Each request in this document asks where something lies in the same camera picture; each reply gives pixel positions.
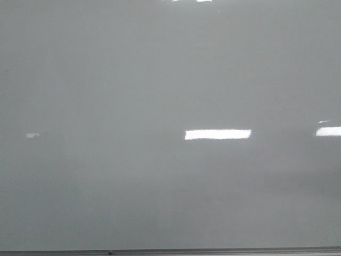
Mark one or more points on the white glossy whiteboard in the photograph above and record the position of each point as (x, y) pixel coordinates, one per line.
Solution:
(169, 124)

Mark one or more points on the grey aluminium whiteboard frame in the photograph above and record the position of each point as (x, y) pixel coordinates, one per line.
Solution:
(324, 250)

